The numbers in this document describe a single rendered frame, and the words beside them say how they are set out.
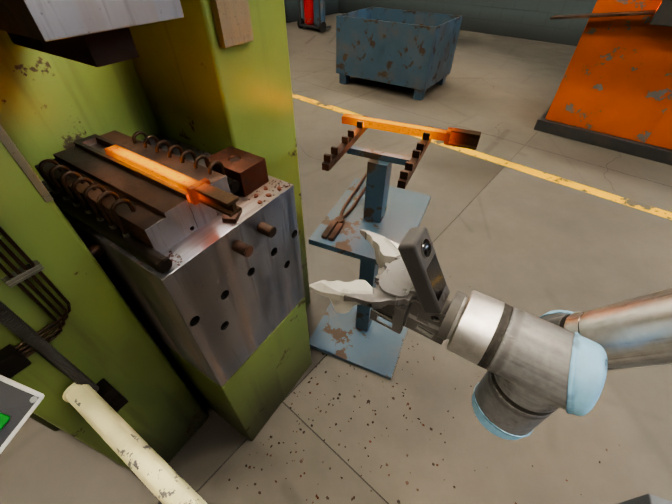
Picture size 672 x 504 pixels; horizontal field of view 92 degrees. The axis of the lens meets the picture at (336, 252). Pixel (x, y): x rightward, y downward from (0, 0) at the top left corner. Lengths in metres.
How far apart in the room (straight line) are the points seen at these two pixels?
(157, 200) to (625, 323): 0.77
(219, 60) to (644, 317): 0.89
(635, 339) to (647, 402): 1.38
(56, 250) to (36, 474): 1.09
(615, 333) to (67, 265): 0.91
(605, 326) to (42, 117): 1.19
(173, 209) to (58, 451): 1.22
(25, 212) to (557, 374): 0.81
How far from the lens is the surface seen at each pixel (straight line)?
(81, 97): 1.12
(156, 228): 0.69
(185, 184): 0.72
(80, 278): 0.84
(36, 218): 0.77
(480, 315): 0.45
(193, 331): 0.80
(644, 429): 1.85
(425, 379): 1.55
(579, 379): 0.47
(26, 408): 0.55
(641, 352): 0.57
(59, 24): 0.58
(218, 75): 0.90
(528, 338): 0.46
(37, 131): 1.10
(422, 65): 4.18
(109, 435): 0.88
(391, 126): 1.09
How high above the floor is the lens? 1.36
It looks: 44 degrees down
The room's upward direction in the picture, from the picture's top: straight up
